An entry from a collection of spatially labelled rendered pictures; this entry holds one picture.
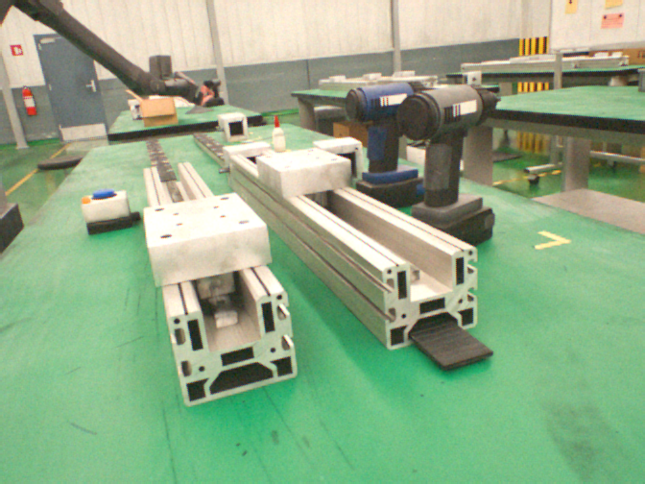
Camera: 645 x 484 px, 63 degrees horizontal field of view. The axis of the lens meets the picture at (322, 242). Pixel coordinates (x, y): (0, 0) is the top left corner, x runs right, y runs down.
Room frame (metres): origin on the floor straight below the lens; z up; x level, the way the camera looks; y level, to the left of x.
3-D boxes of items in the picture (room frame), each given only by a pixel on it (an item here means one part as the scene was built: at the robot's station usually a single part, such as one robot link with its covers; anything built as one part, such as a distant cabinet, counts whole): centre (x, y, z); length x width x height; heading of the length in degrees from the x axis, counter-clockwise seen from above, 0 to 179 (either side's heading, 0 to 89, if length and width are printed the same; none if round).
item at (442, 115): (0.73, -0.20, 0.89); 0.20 x 0.08 x 0.22; 129
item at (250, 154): (1.26, 0.17, 0.83); 0.12 x 0.09 x 0.10; 108
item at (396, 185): (0.97, -0.17, 0.89); 0.20 x 0.08 x 0.22; 109
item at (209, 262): (0.54, 0.13, 0.87); 0.16 x 0.11 x 0.07; 18
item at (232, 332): (0.78, 0.20, 0.82); 0.80 x 0.10 x 0.09; 18
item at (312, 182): (0.84, 0.02, 0.87); 0.16 x 0.11 x 0.07; 18
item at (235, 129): (2.19, 0.32, 0.83); 0.11 x 0.10 x 0.10; 109
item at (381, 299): (0.84, 0.02, 0.82); 0.80 x 0.10 x 0.09; 18
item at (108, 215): (1.01, 0.40, 0.81); 0.10 x 0.08 x 0.06; 108
